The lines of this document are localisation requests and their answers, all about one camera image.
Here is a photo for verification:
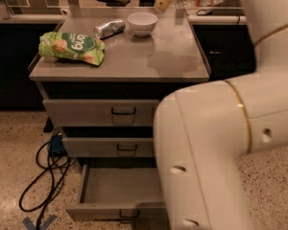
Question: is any black chair armrest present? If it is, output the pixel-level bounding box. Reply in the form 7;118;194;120
96;0;131;7

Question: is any black cable on counter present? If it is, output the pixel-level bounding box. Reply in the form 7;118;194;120
196;9;214;17

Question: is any silver soda can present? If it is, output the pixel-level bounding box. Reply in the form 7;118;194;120
94;18;125;39

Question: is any green snack bag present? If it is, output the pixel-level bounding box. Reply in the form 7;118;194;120
38;32;105;66

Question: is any top grey drawer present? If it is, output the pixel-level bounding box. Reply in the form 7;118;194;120
43;100;158;127

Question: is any grey drawer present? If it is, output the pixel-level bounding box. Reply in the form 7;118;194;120
43;100;158;127
62;138;154;158
66;164;166;221

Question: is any grey metal drawer cabinet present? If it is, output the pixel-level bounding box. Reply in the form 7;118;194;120
28;7;212;177

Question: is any white ceramic bowl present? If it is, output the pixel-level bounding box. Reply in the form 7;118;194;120
127;12;157;37

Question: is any black floor cable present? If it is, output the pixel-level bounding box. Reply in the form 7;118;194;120
18;140;75;230

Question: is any blue power box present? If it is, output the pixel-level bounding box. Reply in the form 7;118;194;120
48;134;66;155

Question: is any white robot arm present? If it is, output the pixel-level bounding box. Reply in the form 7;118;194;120
154;0;288;230

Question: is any bottom grey drawer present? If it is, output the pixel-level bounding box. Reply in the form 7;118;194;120
66;164;166;221

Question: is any middle grey drawer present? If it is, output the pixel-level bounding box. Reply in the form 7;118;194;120
62;138;154;158

